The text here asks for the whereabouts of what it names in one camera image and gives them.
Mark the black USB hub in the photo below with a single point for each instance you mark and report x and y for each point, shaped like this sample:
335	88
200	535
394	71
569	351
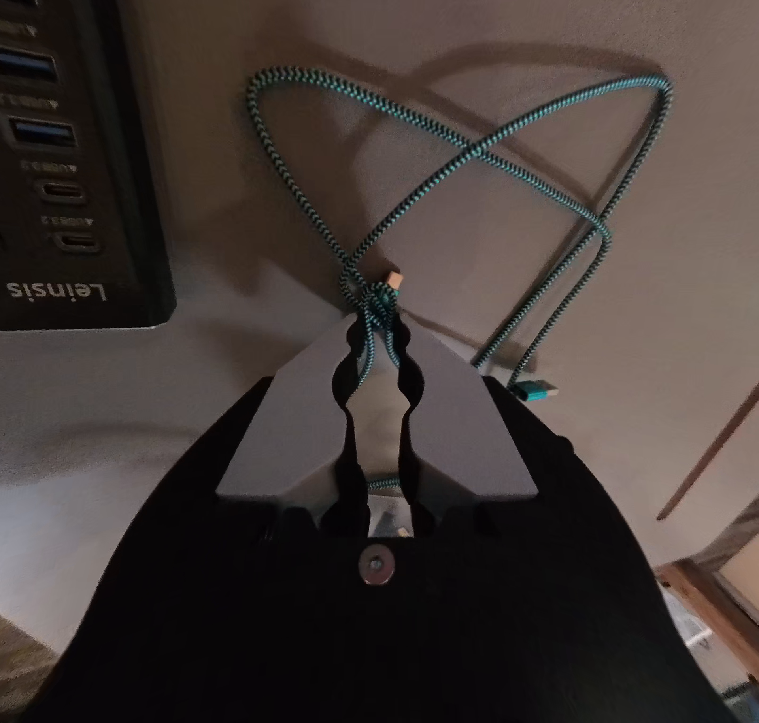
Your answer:
107	142

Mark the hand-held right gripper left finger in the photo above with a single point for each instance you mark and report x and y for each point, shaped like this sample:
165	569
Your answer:
284	426

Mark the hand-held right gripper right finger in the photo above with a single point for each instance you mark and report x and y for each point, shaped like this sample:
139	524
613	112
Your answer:
468	432

